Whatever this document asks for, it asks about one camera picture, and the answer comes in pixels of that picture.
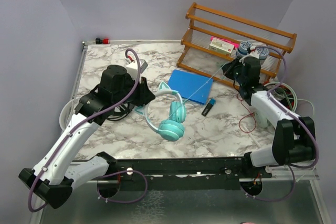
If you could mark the teal cat-ear headphones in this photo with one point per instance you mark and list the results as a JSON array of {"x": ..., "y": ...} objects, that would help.
[{"x": 171, "y": 129}]

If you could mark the black blue marker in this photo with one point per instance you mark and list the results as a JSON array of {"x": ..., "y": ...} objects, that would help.
[{"x": 208, "y": 107}]

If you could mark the white over-ear headphones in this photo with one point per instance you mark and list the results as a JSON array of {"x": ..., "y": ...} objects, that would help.
[{"x": 66, "y": 113}]

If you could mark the red black headphones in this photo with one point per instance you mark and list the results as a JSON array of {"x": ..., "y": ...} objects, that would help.
[{"x": 285, "y": 96}]

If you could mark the red black connector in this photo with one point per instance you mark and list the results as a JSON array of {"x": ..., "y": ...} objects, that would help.
[{"x": 100, "y": 41}]

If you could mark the green headphones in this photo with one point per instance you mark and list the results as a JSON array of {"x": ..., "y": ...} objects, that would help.
[{"x": 261, "y": 119}]

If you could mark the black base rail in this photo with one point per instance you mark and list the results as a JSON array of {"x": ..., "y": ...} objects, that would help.
[{"x": 181, "y": 173}]

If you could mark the white stick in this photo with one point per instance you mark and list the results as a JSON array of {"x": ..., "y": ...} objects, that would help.
[{"x": 243, "y": 129}]

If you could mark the right blue-lid jar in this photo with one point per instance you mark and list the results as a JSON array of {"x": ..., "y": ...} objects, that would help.
[{"x": 263, "y": 53}]

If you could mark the blue notebook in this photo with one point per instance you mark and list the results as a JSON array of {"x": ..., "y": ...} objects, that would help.
[{"x": 191, "y": 86}]

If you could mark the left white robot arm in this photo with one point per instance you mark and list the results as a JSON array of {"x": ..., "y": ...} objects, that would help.
[{"x": 52, "y": 179}]

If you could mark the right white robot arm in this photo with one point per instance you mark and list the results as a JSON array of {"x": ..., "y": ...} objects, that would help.
[{"x": 294, "y": 140}]

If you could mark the blue-lid jar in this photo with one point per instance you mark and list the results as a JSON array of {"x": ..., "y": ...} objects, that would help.
[
  {"x": 242, "y": 49},
  {"x": 263, "y": 53}
]

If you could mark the wooden shelf rack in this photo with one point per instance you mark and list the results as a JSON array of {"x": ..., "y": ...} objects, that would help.
[{"x": 206, "y": 23}]

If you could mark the white green box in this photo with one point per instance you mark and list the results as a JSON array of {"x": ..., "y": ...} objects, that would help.
[{"x": 221, "y": 46}]

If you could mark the black blue headphones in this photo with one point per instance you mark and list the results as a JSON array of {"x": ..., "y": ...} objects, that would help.
[{"x": 120, "y": 112}]

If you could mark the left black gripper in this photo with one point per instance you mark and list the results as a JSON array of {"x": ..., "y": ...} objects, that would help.
[{"x": 145, "y": 93}]

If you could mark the left blue-lid jar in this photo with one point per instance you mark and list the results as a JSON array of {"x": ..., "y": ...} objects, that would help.
[{"x": 242, "y": 49}]

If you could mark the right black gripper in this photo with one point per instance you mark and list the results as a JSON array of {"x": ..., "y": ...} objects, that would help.
[{"x": 228, "y": 68}]

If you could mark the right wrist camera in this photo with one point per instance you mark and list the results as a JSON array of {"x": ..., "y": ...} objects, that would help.
[{"x": 253, "y": 53}]

